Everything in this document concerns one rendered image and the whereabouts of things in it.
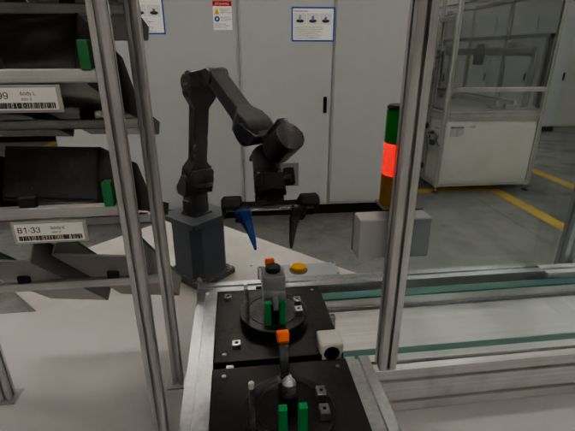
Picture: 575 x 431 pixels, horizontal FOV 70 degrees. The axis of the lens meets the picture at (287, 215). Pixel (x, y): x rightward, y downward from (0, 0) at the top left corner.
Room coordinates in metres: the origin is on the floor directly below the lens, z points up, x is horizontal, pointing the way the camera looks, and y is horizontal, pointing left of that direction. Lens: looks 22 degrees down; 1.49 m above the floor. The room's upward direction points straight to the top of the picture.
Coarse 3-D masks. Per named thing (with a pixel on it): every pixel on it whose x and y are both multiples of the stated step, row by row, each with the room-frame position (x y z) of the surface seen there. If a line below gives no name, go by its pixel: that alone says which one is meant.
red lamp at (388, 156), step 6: (384, 144) 0.63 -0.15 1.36; (390, 144) 0.62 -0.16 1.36; (384, 150) 0.63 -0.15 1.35; (390, 150) 0.61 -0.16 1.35; (384, 156) 0.62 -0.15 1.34; (390, 156) 0.61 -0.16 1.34; (384, 162) 0.62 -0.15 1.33; (390, 162) 0.61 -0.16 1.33; (384, 168) 0.62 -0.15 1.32; (390, 168) 0.61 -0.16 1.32; (384, 174) 0.62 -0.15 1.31; (390, 174) 0.61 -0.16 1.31
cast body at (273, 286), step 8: (272, 264) 0.73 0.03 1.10; (264, 272) 0.71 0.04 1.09; (272, 272) 0.71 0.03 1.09; (280, 272) 0.71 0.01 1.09; (264, 280) 0.69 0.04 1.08; (272, 280) 0.70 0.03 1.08; (280, 280) 0.70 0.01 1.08; (264, 288) 0.69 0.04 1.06; (272, 288) 0.70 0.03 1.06; (280, 288) 0.70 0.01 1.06; (264, 296) 0.69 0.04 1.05; (272, 296) 0.69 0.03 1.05; (280, 296) 0.69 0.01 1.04; (272, 304) 0.69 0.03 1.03
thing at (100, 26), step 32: (96, 0) 0.49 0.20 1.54; (128, 0) 0.65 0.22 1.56; (96, 32) 0.48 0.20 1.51; (128, 32) 0.65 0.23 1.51; (96, 64) 0.48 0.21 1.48; (128, 160) 0.49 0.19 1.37; (128, 192) 0.48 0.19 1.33; (160, 192) 0.65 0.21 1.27; (128, 224) 0.49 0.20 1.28; (160, 224) 0.65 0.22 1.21; (128, 256) 0.48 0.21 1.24; (160, 256) 0.65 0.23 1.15; (160, 288) 0.65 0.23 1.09; (0, 352) 0.62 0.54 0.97; (0, 384) 0.61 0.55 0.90; (160, 384) 0.48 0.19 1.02; (160, 416) 0.48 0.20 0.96
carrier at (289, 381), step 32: (224, 384) 0.54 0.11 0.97; (256, 384) 0.54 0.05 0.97; (288, 384) 0.46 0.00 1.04; (320, 384) 0.54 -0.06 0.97; (352, 384) 0.54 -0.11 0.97; (224, 416) 0.47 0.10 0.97; (256, 416) 0.46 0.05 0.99; (288, 416) 0.45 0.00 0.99; (320, 416) 0.45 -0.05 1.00; (352, 416) 0.47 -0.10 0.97
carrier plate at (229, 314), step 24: (288, 288) 0.84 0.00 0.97; (312, 288) 0.84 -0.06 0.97; (216, 312) 0.74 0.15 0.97; (312, 312) 0.74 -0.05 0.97; (216, 336) 0.66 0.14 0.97; (240, 336) 0.66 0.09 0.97; (312, 336) 0.66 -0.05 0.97; (216, 360) 0.60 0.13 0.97; (240, 360) 0.60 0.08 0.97; (264, 360) 0.60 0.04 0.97; (288, 360) 0.61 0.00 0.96; (312, 360) 0.61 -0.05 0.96
